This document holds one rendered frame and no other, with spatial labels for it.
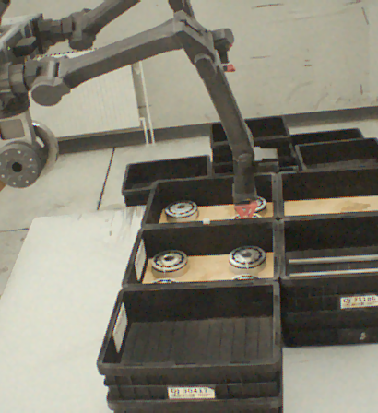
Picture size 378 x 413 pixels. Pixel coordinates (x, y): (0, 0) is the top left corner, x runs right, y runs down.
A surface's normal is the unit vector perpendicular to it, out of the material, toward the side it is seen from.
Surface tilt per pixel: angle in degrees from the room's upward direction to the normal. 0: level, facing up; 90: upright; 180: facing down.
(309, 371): 0
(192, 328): 0
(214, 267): 0
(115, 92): 90
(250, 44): 90
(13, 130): 90
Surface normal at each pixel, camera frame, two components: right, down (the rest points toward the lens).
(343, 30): -0.01, 0.49
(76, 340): -0.13, -0.87
